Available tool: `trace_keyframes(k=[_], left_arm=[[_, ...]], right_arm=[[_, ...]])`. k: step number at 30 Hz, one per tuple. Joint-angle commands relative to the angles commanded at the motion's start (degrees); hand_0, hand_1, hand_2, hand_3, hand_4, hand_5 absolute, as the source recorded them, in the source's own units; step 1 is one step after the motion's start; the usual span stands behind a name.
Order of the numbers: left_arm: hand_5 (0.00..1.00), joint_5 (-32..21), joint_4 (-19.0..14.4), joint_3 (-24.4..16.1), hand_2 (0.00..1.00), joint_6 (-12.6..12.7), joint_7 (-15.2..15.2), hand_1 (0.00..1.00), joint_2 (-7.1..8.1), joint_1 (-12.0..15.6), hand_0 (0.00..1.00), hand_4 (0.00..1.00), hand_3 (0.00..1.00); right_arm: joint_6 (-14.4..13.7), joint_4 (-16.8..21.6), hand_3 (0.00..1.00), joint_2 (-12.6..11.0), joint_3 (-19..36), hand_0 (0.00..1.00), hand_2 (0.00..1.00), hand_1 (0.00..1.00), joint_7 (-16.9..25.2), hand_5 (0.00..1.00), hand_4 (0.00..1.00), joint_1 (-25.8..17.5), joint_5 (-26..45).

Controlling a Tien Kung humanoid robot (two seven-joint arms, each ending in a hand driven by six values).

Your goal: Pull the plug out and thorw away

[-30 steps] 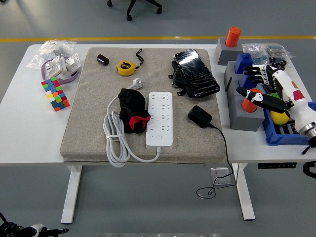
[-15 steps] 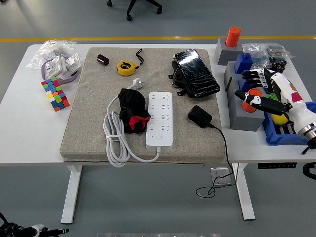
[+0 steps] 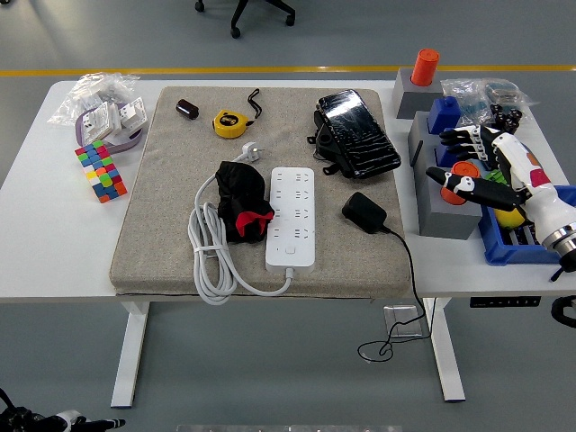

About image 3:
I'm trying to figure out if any black plug with cord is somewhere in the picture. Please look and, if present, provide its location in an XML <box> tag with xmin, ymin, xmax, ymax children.
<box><xmin>340</xmin><ymin>192</ymin><xmax>436</xmax><ymax>364</ymax></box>

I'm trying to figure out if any dark brown small cylinder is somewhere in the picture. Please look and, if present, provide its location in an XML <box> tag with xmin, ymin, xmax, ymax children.
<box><xmin>175</xmin><ymin>98</ymin><xmax>200</xmax><ymax>122</ymax></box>

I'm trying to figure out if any purple flat band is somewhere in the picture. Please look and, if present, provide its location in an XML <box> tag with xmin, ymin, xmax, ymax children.
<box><xmin>74</xmin><ymin>110</ymin><xmax>145</xmax><ymax>155</ymax></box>

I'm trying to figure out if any colourful puzzle cube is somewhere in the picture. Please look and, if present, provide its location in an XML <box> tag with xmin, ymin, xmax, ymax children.
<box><xmin>74</xmin><ymin>139</ymin><xmax>129</xmax><ymax>204</ymax></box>

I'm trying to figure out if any black table control panel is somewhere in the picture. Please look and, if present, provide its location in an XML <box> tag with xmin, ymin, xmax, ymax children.
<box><xmin>469</xmin><ymin>295</ymin><xmax>542</xmax><ymax>310</ymax></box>

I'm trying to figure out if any yellow lemon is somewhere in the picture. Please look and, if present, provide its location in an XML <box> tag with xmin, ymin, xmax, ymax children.
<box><xmin>494</xmin><ymin>206</ymin><xmax>527</xmax><ymax>231</ymax></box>

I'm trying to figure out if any black phone with cracked screen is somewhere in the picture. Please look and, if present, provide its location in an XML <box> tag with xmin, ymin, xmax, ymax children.
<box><xmin>307</xmin><ymin>88</ymin><xmax>403</xmax><ymax>180</ymax></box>

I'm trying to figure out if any black cloth with red patch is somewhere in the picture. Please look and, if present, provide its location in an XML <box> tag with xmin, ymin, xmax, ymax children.
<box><xmin>214</xmin><ymin>160</ymin><xmax>275</xmax><ymax>244</ymax></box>

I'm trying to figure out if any white power strip with cable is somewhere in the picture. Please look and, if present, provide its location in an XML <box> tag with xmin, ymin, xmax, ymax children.
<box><xmin>187</xmin><ymin>142</ymin><xmax>318</xmax><ymax>306</ymax></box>

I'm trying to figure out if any yellow tape measure with strap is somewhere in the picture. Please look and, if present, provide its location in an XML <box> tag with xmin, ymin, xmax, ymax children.
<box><xmin>212</xmin><ymin>88</ymin><xmax>263</xmax><ymax>139</ymax></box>

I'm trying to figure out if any black white robot left hand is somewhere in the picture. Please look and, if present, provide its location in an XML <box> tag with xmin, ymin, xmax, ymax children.
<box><xmin>0</xmin><ymin>389</ymin><xmax>127</xmax><ymax>432</ymax></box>

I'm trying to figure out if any clear bag of blue parts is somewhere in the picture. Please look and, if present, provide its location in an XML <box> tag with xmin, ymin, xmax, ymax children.
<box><xmin>440</xmin><ymin>78</ymin><xmax>494</xmax><ymax>130</ymax></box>

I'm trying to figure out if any grey block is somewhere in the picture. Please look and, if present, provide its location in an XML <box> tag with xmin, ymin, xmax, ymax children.
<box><xmin>391</xmin><ymin>67</ymin><xmax>445</xmax><ymax>121</ymax></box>
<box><xmin>416</xmin><ymin>168</ymin><xmax>483</xmax><ymax>240</ymax></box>
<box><xmin>407</xmin><ymin>111</ymin><xmax>445</xmax><ymax>166</ymax></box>

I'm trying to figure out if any blue plastic bin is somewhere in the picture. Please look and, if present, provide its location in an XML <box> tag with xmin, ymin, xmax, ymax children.
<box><xmin>477</xmin><ymin>184</ymin><xmax>576</xmax><ymax>266</ymax></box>

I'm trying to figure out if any orange cylinder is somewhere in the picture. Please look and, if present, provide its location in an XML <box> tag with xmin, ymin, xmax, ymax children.
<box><xmin>439</xmin><ymin>161</ymin><xmax>482</xmax><ymax>206</ymax></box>
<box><xmin>410</xmin><ymin>48</ymin><xmax>441</xmax><ymax>86</ymax></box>

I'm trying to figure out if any white table leg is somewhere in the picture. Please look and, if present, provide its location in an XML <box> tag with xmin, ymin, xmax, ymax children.
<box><xmin>111</xmin><ymin>300</ymin><xmax>150</xmax><ymax>410</ymax></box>
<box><xmin>422</xmin><ymin>296</ymin><xmax>467</xmax><ymax>403</ymax></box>

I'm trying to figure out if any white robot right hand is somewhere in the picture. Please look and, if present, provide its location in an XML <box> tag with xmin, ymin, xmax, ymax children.
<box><xmin>425</xmin><ymin>124</ymin><xmax>576</xmax><ymax>248</ymax></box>

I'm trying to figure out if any small black capacitors pile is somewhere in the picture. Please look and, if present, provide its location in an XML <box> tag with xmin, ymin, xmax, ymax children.
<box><xmin>489</xmin><ymin>103</ymin><xmax>526</xmax><ymax>134</ymax></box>

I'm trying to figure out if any clear bag of white parts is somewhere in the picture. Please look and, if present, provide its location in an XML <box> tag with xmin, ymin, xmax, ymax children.
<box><xmin>47</xmin><ymin>73</ymin><xmax>140</xmax><ymax>127</ymax></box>

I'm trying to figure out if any white wall socket plate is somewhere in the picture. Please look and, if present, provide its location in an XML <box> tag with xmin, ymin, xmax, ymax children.
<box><xmin>83</xmin><ymin>101</ymin><xmax>122</xmax><ymax>140</ymax></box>
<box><xmin>117</xmin><ymin>96</ymin><xmax>149</xmax><ymax>136</ymax></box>

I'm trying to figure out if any grey-brown mat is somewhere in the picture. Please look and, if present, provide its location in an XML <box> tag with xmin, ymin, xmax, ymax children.
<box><xmin>109</xmin><ymin>85</ymin><xmax>413</xmax><ymax>301</ymax></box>

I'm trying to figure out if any clear bag with roll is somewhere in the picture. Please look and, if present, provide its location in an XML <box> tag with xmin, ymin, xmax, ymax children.
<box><xmin>483</xmin><ymin>78</ymin><xmax>539</xmax><ymax>109</ymax></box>

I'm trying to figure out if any black capacitors heap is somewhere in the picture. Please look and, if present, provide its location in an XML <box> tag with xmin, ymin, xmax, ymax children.
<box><xmin>508</xmin><ymin>222</ymin><xmax>544</xmax><ymax>247</ymax></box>

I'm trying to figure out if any black office chair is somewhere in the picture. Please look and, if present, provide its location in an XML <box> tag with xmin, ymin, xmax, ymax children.
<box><xmin>193</xmin><ymin>0</ymin><xmax>297</xmax><ymax>40</ymax></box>

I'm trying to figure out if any blue block with knob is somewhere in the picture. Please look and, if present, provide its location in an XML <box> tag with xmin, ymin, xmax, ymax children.
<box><xmin>427</xmin><ymin>95</ymin><xmax>463</xmax><ymax>135</ymax></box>
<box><xmin>434</xmin><ymin>142</ymin><xmax>456</xmax><ymax>168</ymax></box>

